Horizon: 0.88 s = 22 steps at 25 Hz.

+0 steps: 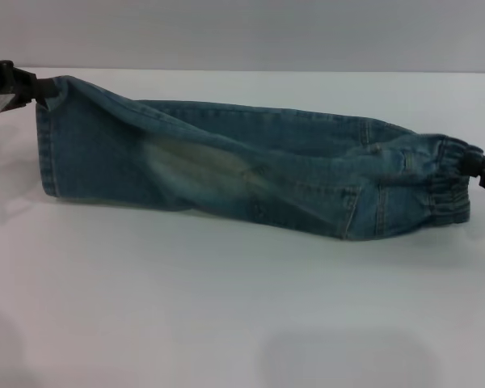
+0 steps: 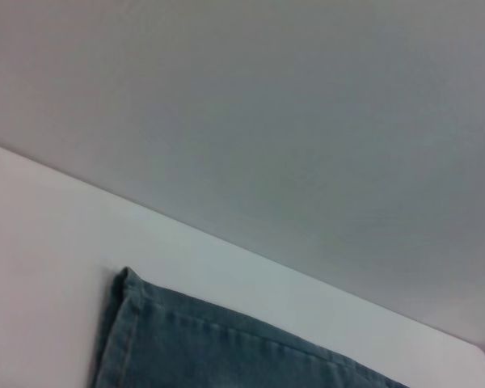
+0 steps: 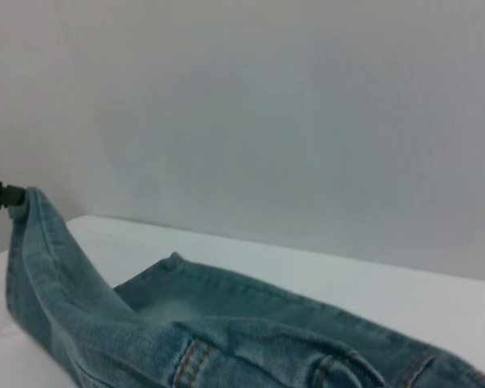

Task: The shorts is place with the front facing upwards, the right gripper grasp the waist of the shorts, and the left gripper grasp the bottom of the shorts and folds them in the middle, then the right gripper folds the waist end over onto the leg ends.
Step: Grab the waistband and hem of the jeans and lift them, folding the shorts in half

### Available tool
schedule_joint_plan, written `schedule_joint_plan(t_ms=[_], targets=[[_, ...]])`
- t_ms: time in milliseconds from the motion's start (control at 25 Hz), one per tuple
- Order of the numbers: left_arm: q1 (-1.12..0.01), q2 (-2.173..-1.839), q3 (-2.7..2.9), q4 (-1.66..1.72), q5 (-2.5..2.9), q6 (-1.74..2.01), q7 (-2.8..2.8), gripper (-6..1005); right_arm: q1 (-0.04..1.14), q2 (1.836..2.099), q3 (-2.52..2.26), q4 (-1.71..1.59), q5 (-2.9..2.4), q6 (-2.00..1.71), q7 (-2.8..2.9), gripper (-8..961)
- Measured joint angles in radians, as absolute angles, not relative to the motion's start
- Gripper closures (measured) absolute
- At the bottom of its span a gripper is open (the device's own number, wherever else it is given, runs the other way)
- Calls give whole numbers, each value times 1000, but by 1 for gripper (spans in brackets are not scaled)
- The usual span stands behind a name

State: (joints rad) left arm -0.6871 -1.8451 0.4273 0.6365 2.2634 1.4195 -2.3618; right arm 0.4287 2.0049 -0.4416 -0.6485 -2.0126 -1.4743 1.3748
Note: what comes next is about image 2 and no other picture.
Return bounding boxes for blue denim shorts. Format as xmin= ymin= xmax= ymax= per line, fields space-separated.
xmin=89 ymin=265 xmax=409 ymax=388

